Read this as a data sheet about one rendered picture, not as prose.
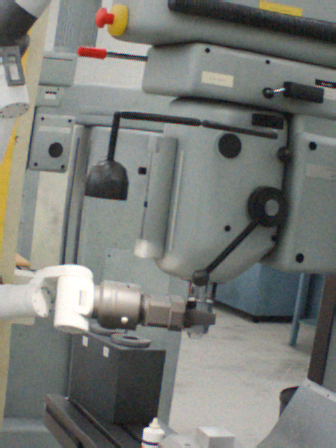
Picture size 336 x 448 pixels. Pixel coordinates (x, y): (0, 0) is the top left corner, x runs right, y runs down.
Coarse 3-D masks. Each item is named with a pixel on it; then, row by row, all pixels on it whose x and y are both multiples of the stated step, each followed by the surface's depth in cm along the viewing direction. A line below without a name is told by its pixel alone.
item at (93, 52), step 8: (80, 48) 185; (88, 48) 186; (96, 48) 186; (104, 48) 187; (80, 56) 186; (88, 56) 186; (96, 56) 186; (104, 56) 187; (112, 56) 188; (120, 56) 189; (128, 56) 189; (136, 56) 190; (144, 56) 191
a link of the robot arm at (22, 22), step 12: (0, 0) 205; (12, 0) 204; (0, 12) 205; (12, 12) 204; (24, 12) 205; (0, 24) 205; (12, 24) 205; (24, 24) 206; (0, 36) 206; (12, 36) 206
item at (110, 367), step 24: (96, 336) 230; (120, 336) 228; (72, 360) 239; (96, 360) 229; (120, 360) 220; (144, 360) 224; (72, 384) 238; (96, 384) 228; (120, 384) 221; (144, 384) 224; (96, 408) 228; (120, 408) 222; (144, 408) 225
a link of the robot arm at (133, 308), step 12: (120, 288) 187; (132, 288) 187; (120, 300) 185; (132, 300) 185; (144, 300) 188; (156, 300) 186; (168, 300) 188; (180, 300) 188; (120, 312) 185; (132, 312) 185; (144, 312) 187; (156, 312) 186; (168, 312) 186; (180, 312) 184; (120, 324) 186; (132, 324) 186; (144, 324) 188; (156, 324) 186; (168, 324) 186; (180, 324) 184
